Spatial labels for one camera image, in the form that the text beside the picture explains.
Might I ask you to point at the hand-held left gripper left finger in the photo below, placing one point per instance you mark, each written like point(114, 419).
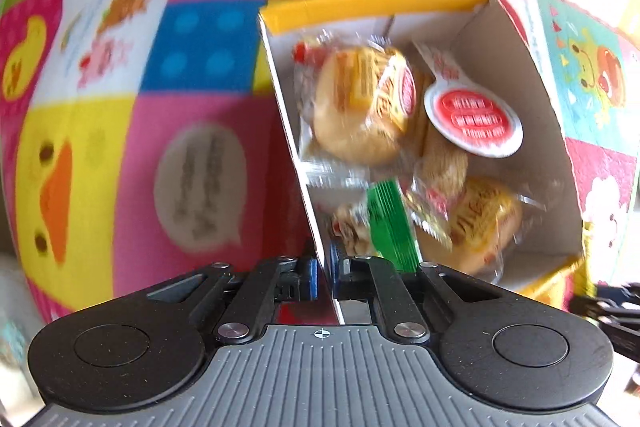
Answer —
point(311, 279)

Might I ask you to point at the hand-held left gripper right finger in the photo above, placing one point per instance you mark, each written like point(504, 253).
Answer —
point(342, 281)

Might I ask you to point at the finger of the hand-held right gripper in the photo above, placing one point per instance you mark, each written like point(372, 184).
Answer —
point(620, 292)
point(605, 314)

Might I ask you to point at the yellow cardboard box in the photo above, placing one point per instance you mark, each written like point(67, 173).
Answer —
point(525, 187)

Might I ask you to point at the green snack packet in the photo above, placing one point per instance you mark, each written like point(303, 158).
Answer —
point(392, 227)

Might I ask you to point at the wrapped yellow bun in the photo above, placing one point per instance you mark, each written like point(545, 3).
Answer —
point(360, 107)
point(480, 222)

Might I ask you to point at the cup with red white lid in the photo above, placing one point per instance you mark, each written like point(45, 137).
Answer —
point(475, 117)

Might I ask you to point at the colourful printed play mat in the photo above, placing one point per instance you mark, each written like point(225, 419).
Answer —
point(150, 107)

